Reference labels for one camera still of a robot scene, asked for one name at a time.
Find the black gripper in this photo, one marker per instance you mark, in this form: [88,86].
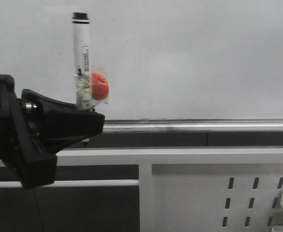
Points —
[59,125]

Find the white black whiteboard marker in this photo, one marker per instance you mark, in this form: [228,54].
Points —
[83,67]

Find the red round magnet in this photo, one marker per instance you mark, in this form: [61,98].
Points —
[100,87]

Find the white whiteboard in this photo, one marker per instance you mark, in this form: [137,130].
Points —
[163,58]

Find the white metal frame with slots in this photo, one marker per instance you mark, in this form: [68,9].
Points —
[151,190]

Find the aluminium whiteboard tray rail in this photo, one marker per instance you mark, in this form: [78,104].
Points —
[194,125]

